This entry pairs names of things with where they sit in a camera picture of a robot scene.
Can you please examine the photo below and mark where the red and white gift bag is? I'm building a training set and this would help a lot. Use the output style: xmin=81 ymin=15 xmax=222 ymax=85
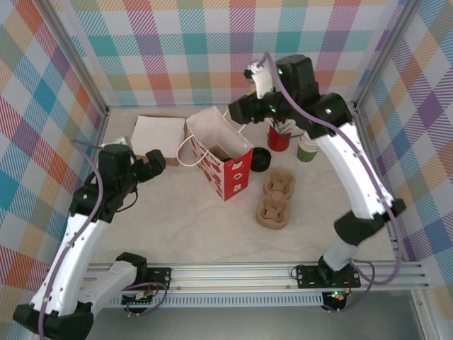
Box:
xmin=176 ymin=105 xmax=255 ymax=202

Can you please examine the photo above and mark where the white napkin stack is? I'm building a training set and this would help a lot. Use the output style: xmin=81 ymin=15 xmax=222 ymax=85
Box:
xmin=130 ymin=115 xmax=187 ymax=159

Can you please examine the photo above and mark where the red tin can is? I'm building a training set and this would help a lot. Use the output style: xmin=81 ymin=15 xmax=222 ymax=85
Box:
xmin=267 ymin=123 xmax=292 ymax=152

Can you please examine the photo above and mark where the green paper cup stack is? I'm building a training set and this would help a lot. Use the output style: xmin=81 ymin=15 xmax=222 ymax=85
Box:
xmin=296 ymin=132 xmax=321 ymax=164

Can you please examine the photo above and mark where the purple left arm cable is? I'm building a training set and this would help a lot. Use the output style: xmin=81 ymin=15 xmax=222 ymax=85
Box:
xmin=38 ymin=139 xmax=170 ymax=340

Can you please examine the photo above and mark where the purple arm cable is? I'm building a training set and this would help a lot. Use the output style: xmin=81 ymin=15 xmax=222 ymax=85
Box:
xmin=38 ymin=139 xmax=170 ymax=340
xmin=260 ymin=52 xmax=405 ymax=315

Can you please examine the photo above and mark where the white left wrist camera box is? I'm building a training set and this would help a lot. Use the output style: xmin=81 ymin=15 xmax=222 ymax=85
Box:
xmin=101 ymin=135 xmax=131 ymax=148

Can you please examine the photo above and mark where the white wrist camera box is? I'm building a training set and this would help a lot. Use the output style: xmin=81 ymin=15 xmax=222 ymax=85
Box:
xmin=243 ymin=62 xmax=273 ymax=100
xmin=101 ymin=135 xmax=131 ymax=148

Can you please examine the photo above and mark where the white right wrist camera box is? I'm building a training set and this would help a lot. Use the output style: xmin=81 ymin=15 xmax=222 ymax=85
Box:
xmin=243 ymin=62 xmax=273 ymax=100

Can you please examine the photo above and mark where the aluminium side rail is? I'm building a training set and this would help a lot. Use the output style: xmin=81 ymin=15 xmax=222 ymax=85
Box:
xmin=62 ymin=106 xmax=110 ymax=266
xmin=352 ymin=106 xmax=406 ymax=261

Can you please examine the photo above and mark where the aluminium frame post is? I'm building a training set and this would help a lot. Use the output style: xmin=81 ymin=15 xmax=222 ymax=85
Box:
xmin=42 ymin=0 xmax=110 ymax=118
xmin=352 ymin=0 xmax=422 ymax=114

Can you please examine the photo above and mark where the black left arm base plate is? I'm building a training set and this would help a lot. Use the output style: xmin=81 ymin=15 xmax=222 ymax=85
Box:
xmin=141 ymin=267 xmax=173 ymax=292

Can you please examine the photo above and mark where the aluminium front rail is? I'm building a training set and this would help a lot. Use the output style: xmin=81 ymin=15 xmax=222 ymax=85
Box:
xmin=38 ymin=261 xmax=431 ymax=293

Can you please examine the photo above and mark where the slotted grey cable duct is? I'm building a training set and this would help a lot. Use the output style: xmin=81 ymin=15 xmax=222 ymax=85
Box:
xmin=102 ymin=293 xmax=325 ymax=308

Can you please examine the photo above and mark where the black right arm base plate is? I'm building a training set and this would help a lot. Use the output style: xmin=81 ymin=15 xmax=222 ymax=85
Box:
xmin=295 ymin=265 xmax=362 ymax=290

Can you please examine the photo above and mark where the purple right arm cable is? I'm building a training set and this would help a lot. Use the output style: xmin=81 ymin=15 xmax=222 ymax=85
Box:
xmin=260 ymin=52 xmax=405 ymax=315

